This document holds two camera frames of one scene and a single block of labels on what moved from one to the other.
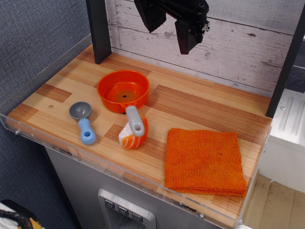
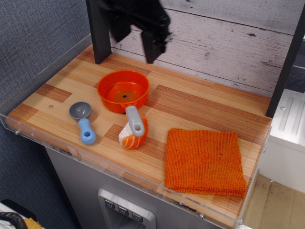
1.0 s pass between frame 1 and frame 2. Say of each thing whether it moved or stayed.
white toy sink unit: stayed
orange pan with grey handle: stayed
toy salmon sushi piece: stayed
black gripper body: moved
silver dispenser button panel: stayed
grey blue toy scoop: stayed
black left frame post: stayed
